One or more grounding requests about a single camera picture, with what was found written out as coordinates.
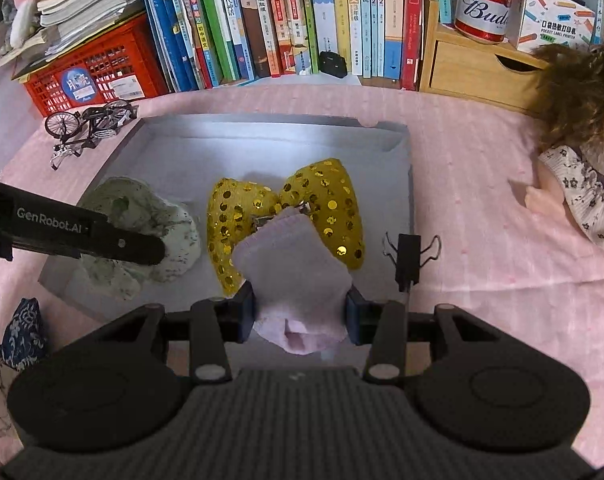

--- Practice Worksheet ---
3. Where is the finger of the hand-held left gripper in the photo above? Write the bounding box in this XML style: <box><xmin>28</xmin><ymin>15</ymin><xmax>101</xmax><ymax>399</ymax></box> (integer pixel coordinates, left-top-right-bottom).
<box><xmin>89</xmin><ymin>220</ymin><xmax>165</xmax><ymax>266</ymax></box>

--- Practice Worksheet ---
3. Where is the grey cardboard box tray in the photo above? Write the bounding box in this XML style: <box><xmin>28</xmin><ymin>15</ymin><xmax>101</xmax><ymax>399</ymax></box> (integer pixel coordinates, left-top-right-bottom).
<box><xmin>38</xmin><ymin>115</ymin><xmax>415</xmax><ymax>322</ymax></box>

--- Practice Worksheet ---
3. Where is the red plastic crate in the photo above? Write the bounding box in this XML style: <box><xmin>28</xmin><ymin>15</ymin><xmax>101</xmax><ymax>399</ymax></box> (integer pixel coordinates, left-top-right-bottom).
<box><xmin>22</xmin><ymin>11</ymin><xmax>171</xmax><ymax>119</ymax></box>

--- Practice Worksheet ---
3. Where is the wooden drawer box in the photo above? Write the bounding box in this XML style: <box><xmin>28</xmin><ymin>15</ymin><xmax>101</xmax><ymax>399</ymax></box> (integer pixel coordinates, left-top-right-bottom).
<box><xmin>419</xmin><ymin>0</ymin><xmax>553</xmax><ymax>117</ymax></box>

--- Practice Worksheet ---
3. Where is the dark blue floral drawstring pouch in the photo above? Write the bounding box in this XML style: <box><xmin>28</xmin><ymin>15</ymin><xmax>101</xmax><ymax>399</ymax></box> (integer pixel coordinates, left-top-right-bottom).
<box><xmin>0</xmin><ymin>297</ymin><xmax>48</xmax><ymax>374</ymax></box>

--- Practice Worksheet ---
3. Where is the pink tablecloth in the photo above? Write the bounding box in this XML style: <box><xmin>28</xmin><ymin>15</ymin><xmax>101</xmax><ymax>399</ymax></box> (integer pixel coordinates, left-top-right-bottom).
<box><xmin>0</xmin><ymin>25</ymin><xmax>604</xmax><ymax>468</ymax></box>

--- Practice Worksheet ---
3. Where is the black binder clip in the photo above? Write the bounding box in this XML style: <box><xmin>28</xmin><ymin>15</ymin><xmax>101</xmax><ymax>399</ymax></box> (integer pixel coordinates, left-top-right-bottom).
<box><xmin>382</xmin><ymin>233</ymin><xmax>442</xmax><ymax>294</ymax></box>

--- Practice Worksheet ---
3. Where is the red beer can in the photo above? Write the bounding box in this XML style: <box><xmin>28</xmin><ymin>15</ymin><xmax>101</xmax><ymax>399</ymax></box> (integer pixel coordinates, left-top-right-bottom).
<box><xmin>454</xmin><ymin>0</ymin><xmax>516</xmax><ymax>45</ymax></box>

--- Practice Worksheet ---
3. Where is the white printed carton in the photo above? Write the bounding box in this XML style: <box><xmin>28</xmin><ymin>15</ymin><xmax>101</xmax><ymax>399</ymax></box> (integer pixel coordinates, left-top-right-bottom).
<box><xmin>504</xmin><ymin>0</ymin><xmax>598</xmax><ymax>54</ymax></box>

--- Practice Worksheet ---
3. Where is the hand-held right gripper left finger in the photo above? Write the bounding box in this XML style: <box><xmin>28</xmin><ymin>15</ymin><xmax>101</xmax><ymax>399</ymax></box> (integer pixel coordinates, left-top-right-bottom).
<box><xmin>77</xmin><ymin>285</ymin><xmax>257</xmax><ymax>385</ymax></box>

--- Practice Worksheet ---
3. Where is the black model bicycle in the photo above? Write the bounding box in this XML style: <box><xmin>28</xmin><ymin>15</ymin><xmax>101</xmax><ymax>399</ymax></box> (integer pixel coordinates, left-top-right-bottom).
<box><xmin>44</xmin><ymin>99</ymin><xmax>139</xmax><ymax>171</ymax></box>

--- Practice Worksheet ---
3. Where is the row of upright books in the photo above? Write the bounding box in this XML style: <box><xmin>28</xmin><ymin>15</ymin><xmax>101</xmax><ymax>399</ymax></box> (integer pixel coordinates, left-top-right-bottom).
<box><xmin>137</xmin><ymin>0</ymin><xmax>425</xmax><ymax>94</ymax></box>

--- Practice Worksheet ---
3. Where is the yellow sequin bow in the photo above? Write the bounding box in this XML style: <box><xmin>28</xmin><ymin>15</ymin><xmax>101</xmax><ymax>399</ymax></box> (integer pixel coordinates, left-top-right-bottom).
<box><xmin>205</xmin><ymin>157</ymin><xmax>367</xmax><ymax>297</ymax></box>

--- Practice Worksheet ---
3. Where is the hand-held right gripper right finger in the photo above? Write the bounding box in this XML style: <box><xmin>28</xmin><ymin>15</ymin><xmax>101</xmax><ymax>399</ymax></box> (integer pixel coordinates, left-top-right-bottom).
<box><xmin>346</xmin><ymin>291</ymin><xmax>520</xmax><ymax>385</ymax></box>

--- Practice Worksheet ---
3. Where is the small black handbag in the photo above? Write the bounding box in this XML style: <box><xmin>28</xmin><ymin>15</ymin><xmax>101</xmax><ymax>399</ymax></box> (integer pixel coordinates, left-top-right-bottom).
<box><xmin>317</xmin><ymin>50</ymin><xmax>354</xmax><ymax>76</ymax></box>

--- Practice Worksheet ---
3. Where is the stack of books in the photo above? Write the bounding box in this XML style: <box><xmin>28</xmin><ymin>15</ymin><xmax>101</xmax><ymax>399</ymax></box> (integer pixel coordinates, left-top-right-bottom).
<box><xmin>0</xmin><ymin>0</ymin><xmax>146</xmax><ymax>81</ymax></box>

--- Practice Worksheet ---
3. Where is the brown-haired doll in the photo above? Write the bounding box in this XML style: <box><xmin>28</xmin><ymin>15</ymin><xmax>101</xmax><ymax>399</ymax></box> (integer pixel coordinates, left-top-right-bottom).
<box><xmin>524</xmin><ymin>26</ymin><xmax>604</xmax><ymax>296</ymax></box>

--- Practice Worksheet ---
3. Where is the light pink sock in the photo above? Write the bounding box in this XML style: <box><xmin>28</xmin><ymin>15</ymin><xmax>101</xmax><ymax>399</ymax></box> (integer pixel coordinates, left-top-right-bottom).
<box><xmin>231</xmin><ymin>208</ymin><xmax>354</xmax><ymax>357</ymax></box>

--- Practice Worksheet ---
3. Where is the green floral checked cloth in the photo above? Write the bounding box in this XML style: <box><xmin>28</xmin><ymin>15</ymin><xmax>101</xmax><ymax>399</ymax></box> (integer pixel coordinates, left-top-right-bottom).
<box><xmin>77</xmin><ymin>176</ymin><xmax>202</xmax><ymax>301</ymax></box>

